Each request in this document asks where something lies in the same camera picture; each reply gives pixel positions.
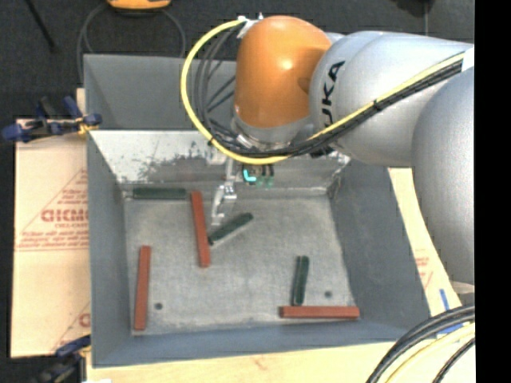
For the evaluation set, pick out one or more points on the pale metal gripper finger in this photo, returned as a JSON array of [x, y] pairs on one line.
[[217, 208], [230, 192]]

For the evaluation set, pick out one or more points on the dark green flat block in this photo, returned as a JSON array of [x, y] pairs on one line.
[[233, 226], [300, 279], [159, 193]]

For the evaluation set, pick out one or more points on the red-brown flat block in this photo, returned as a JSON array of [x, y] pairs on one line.
[[319, 312], [142, 289], [200, 230]]

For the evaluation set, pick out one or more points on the grey metal bin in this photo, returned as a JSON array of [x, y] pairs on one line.
[[247, 281]]

